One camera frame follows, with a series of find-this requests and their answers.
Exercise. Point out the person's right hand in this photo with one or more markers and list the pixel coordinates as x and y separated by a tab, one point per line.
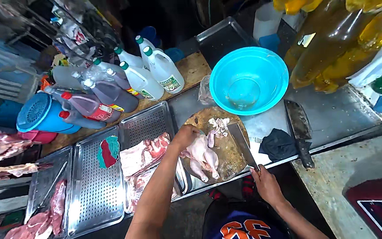
268	187

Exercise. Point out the person's left hand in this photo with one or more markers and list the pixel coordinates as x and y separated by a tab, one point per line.
185	136

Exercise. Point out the person's left fingers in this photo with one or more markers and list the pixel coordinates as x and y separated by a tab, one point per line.
196	129

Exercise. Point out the person's right thumb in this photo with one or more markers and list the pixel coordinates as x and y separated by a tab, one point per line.
253	174

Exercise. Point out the person's right fingers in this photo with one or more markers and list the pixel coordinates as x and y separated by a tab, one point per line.
263	169

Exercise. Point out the raw whole chicken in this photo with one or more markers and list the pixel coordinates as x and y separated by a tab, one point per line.
199	150

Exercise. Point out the knife with long steel blade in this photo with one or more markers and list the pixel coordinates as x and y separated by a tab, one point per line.
241	143

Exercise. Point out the person's right forearm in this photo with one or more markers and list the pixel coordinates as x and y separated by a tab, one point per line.
302	220

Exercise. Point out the person's left forearm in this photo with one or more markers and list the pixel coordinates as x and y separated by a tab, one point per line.
156	189

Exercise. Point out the person's legs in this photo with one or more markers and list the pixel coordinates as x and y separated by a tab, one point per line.
248	188

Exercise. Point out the pile of chicken scraps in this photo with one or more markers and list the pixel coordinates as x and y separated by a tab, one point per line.
220	125

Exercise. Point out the round wooden chopping board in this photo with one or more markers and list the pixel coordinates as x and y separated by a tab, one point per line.
230	159

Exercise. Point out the black cloth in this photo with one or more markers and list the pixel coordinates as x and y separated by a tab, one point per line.
278	145

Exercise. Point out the clear plastic bag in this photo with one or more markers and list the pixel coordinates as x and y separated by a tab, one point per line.
205	91

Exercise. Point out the person's body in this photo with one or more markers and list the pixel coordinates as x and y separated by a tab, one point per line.
244	222

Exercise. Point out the perforated steel tray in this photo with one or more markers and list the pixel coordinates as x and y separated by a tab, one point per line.
91	196
146	127

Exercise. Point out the large dark cleaver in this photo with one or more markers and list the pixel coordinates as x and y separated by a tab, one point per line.
297	121

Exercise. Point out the raw pork rib slab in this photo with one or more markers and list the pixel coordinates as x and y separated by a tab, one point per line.
141	154

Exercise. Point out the wooden plank shelf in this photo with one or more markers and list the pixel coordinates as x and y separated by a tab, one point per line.
195	69

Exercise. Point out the turquoise plastic basin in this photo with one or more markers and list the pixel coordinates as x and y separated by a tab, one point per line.
248	78

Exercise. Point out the raw pork belly slab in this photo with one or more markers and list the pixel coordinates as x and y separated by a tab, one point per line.
143	186

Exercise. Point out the teal and red cloth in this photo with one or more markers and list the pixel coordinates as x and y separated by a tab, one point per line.
109	153

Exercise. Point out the dark steel tray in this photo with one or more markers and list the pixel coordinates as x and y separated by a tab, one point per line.
225	41

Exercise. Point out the group of plastic jugs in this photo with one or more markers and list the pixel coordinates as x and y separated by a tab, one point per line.
103	93

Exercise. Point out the blue plastic container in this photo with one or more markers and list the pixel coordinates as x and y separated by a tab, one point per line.
270	42

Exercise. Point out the dark red box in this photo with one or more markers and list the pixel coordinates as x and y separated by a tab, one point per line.
373	199

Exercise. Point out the white plastic container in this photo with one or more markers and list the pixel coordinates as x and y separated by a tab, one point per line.
266	20

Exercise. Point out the blue plastic bucket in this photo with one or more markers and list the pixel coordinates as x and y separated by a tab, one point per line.
60	115

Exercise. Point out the bags of yellow oil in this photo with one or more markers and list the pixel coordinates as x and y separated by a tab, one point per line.
337	46

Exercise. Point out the steel sharpening rod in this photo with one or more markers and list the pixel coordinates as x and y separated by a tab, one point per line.
53	182

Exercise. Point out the white plastic sack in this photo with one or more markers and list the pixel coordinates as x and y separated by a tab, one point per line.
378	64

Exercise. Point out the pink plastic bowl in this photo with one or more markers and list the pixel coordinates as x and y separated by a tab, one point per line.
40	137

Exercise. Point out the long raw meat strip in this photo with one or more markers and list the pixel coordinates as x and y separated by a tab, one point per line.
57	205

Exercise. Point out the rack of hanging packets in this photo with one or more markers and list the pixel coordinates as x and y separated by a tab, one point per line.
71	30

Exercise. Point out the steel tray with meat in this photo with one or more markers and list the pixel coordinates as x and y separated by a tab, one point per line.
41	186

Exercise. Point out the hanging meat bone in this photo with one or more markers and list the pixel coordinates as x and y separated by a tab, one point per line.
10	170

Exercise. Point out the raw meat chunk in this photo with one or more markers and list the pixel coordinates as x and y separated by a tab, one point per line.
30	229

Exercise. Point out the large hanging meat piece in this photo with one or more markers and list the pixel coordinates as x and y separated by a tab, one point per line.
0	144

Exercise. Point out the white plastic chair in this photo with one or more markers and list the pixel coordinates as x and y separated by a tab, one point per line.
3	84

